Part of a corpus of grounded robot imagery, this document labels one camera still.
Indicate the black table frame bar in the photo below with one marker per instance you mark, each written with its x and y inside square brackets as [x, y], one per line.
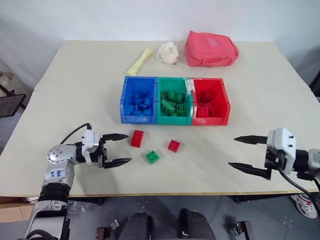
[87, 200]
[262, 198]

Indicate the small green building block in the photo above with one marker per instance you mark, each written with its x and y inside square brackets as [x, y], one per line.
[152, 157]

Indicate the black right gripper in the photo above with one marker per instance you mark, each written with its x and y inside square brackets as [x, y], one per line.
[273, 160]

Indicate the black metal stand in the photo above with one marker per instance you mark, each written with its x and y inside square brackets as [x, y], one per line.
[10, 102]

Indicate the blue block pile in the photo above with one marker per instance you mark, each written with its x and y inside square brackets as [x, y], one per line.
[141, 103]

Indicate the white torn tape label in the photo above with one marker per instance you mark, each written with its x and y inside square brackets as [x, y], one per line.
[189, 87]

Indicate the green square studded block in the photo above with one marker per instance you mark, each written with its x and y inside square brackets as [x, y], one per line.
[181, 110]

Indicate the green sloped block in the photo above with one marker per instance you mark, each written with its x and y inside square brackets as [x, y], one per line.
[167, 107]

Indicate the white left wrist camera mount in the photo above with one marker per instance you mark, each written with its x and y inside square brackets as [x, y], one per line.
[90, 143]

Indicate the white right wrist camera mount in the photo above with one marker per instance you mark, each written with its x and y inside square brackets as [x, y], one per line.
[283, 147]

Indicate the white mesh bath sponge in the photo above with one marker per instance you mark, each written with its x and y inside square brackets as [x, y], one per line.
[168, 53]

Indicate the dark rounded shape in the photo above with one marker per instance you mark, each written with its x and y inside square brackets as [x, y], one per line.
[137, 227]
[196, 226]

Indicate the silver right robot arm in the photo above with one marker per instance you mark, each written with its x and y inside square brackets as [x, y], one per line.
[308, 160]

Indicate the white red sneaker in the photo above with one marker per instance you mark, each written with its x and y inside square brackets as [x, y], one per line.
[303, 205]

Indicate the pink fabric bag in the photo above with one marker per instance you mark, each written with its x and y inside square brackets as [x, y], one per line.
[210, 50]

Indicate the red plastic bin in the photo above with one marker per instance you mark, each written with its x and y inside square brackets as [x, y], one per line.
[223, 100]

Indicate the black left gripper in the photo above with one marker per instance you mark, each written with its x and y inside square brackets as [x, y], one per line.
[102, 153]

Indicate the clear plastic bag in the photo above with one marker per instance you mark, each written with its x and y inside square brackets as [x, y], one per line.
[77, 207]

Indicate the blue plastic bin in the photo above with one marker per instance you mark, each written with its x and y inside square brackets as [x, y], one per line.
[125, 100]

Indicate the large red building block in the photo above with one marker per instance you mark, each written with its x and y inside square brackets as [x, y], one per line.
[137, 138]

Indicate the green plastic bin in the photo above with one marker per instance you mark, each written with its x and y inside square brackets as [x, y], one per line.
[160, 118]

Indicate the cream bone-shaped toy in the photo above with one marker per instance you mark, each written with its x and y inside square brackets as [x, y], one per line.
[138, 62]

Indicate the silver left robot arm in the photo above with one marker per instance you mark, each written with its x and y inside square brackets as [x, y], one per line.
[56, 172]

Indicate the brown cardboard box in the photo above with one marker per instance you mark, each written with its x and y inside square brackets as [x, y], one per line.
[15, 210]

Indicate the small red building block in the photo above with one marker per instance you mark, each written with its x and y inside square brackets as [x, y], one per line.
[174, 145]

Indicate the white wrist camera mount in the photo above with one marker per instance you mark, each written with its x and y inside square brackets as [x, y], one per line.
[283, 147]
[90, 143]

